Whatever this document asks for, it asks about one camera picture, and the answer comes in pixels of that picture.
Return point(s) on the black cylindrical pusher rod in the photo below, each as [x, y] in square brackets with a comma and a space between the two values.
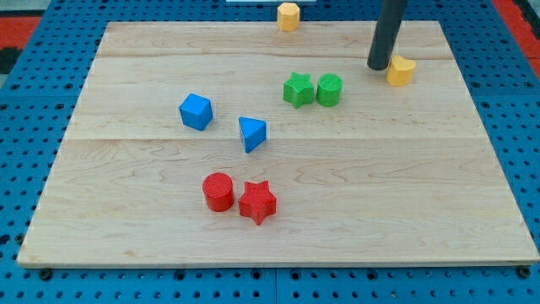
[385, 35]

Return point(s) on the blue cube block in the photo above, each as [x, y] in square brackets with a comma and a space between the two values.
[196, 111]

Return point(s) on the red star block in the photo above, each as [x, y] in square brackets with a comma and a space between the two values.
[257, 202]

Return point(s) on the green cylinder block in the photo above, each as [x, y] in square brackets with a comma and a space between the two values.
[329, 89]

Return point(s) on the yellow octagon block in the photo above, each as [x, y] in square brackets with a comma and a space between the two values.
[288, 16]

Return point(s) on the yellow heart block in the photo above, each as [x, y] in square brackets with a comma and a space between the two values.
[400, 71]

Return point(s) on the blue triangle block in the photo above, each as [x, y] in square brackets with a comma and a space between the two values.
[253, 132]

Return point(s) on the red cylinder block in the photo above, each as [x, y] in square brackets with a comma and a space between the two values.
[218, 191]

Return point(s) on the green star block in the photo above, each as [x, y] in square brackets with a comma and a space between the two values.
[298, 90]

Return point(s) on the light wooden board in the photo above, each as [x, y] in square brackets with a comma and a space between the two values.
[389, 177]

